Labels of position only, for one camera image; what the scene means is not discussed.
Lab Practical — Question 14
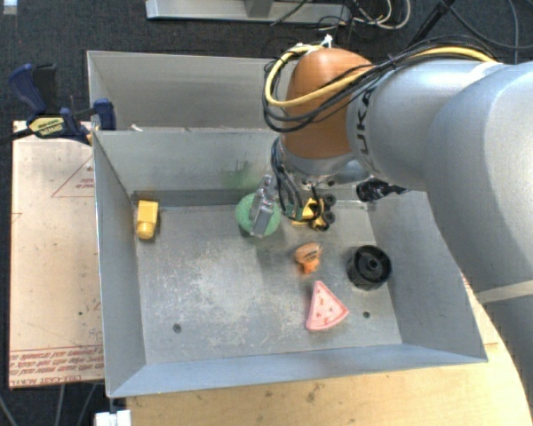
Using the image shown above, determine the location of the brown cardboard board, red print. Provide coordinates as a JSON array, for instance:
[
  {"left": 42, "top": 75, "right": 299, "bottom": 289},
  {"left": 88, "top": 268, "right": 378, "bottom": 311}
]
[{"left": 8, "top": 119, "right": 107, "bottom": 391}]

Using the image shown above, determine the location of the yellow plastic block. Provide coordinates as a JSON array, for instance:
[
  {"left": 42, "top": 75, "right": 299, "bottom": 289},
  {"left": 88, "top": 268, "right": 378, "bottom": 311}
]
[{"left": 135, "top": 199, "right": 161, "bottom": 241}]

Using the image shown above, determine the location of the pink wedge toy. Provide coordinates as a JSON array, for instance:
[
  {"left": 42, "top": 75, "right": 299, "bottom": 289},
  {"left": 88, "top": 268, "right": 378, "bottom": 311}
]
[{"left": 304, "top": 279, "right": 351, "bottom": 334}]

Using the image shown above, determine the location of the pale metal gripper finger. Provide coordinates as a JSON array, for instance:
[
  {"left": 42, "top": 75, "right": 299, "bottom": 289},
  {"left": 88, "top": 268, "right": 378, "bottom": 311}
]
[
  {"left": 255, "top": 174, "right": 278, "bottom": 211},
  {"left": 249, "top": 201, "right": 276, "bottom": 240}
]

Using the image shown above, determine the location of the black cylinder on white bracket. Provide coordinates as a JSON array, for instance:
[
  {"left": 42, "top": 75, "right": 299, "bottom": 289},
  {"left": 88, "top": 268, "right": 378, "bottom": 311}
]
[{"left": 332, "top": 178, "right": 410, "bottom": 210}]

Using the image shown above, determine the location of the orange toy figure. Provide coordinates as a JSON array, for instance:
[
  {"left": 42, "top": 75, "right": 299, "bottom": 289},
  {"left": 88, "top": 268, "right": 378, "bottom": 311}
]
[{"left": 293, "top": 241, "right": 325, "bottom": 276}]

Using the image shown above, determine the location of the grey metal bin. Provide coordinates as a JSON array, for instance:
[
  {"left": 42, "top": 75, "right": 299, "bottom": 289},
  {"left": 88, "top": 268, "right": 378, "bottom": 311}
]
[{"left": 86, "top": 50, "right": 489, "bottom": 399}]

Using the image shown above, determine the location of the yellow and black toy vehicle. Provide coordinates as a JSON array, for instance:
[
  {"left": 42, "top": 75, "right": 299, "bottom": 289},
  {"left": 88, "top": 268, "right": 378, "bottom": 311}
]
[{"left": 291, "top": 193, "right": 338, "bottom": 233}]

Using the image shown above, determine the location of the green ball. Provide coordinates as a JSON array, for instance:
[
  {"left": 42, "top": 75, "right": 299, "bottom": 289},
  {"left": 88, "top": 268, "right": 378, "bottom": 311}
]
[{"left": 235, "top": 192, "right": 282, "bottom": 238}]

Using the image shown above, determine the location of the black round knob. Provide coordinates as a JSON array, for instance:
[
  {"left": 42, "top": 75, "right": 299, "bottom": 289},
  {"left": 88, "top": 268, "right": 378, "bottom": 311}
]
[{"left": 345, "top": 244, "right": 394, "bottom": 292}]

